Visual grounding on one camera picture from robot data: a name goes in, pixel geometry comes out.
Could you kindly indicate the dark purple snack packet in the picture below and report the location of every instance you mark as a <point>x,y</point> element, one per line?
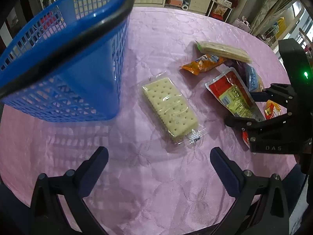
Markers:
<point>239,66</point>

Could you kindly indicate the paper towel roll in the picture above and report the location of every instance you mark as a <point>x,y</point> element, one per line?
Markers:
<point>185,6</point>

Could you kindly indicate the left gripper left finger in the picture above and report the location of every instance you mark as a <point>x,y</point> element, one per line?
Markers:
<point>46,212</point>

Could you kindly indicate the red yellow snack pouch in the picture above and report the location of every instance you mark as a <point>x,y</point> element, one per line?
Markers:
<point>229,89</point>

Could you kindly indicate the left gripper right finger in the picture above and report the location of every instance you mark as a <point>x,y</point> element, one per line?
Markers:
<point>260,205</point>

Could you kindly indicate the blue plastic basket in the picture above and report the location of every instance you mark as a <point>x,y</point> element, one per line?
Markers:
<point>65,65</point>

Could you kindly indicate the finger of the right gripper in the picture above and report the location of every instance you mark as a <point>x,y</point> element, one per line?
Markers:
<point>244,123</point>
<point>277,92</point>

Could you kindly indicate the light blue egg-yolk pastry bag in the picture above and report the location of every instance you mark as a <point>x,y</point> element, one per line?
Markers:
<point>254,82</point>

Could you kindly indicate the orange cartoon snack bar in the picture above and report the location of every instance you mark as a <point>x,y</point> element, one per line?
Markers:
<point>203,64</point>

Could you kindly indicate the green-end wafer cracker pack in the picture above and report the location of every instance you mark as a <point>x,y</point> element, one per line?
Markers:
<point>222,50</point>

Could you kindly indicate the pink quilted table cover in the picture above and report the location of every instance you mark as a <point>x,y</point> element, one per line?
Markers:
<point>150,185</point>

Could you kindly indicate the pink gift bag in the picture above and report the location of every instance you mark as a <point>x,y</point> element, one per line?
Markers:
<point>242,24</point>

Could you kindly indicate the clear pack square crackers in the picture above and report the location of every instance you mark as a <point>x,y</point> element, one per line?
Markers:
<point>172,111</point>

